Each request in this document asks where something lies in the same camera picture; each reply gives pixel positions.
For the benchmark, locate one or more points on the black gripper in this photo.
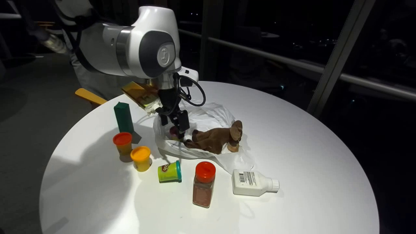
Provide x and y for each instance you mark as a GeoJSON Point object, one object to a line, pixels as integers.
{"type": "Point", "coordinates": [171, 109]}

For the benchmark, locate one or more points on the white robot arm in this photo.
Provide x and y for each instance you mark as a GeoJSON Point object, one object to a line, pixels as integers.
{"type": "Point", "coordinates": [149, 48]}

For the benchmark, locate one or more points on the grey chair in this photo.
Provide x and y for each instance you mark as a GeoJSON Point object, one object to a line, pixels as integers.
{"type": "Point", "coordinates": [86, 78]}

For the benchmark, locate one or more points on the green rectangular box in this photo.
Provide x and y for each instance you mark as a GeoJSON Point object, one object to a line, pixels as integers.
{"type": "Point", "coordinates": [124, 117]}

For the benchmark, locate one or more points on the orange-lidded play-doh can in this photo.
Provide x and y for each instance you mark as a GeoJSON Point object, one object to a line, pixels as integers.
{"type": "Point", "coordinates": [123, 142]}

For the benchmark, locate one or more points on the brown plush toy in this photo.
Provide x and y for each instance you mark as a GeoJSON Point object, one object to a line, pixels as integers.
{"type": "Point", "coordinates": [215, 139]}

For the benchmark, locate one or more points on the metal window railing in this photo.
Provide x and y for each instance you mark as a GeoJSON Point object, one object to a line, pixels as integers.
{"type": "Point", "coordinates": [333, 70]}

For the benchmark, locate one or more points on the white rectangular bottle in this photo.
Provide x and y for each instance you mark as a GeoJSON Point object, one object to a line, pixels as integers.
{"type": "Point", "coordinates": [253, 183]}

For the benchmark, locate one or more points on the teal-lidded play-doh can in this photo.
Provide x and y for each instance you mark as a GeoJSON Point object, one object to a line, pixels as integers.
{"type": "Point", "coordinates": [169, 172]}

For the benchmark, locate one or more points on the white plastic bag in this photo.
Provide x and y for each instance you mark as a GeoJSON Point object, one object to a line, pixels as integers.
{"type": "Point", "coordinates": [203, 118]}

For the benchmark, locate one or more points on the red-lidded brown spice jar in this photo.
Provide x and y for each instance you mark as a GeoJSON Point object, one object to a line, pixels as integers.
{"type": "Point", "coordinates": [203, 183]}

